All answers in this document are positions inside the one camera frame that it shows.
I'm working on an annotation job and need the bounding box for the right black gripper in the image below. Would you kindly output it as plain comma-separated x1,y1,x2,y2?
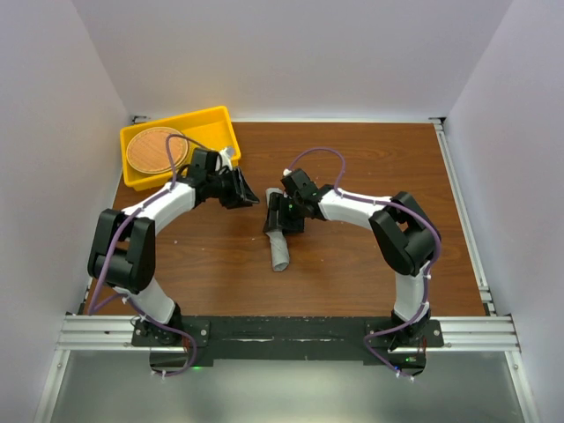
263,192,305,237

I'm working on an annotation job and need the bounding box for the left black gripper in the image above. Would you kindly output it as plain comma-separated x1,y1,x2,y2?
206,167,258,210

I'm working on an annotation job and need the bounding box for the grey cloth napkin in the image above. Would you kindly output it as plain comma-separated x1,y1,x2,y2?
263,186,292,273

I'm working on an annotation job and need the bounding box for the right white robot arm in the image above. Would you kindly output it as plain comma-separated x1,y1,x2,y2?
263,169,442,346

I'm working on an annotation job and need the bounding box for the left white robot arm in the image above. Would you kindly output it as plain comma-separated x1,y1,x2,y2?
87,147,259,345

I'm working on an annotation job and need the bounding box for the yellow plastic bin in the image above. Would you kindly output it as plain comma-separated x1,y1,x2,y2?
120,106,241,191

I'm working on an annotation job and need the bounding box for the round woven coaster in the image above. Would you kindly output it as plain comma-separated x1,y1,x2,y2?
126,127,189,174

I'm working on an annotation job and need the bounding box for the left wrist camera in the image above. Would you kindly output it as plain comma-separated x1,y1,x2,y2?
217,146,235,170

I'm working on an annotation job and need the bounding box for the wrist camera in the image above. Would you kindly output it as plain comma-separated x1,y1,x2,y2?
217,146,235,170
281,168,317,199

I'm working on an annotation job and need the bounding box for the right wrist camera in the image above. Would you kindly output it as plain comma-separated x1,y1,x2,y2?
281,168,317,199

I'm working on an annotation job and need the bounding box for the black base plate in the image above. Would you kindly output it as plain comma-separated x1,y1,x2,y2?
130,315,445,375

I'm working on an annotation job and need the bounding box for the aluminium frame rail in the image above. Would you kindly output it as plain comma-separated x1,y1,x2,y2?
36,315,540,422

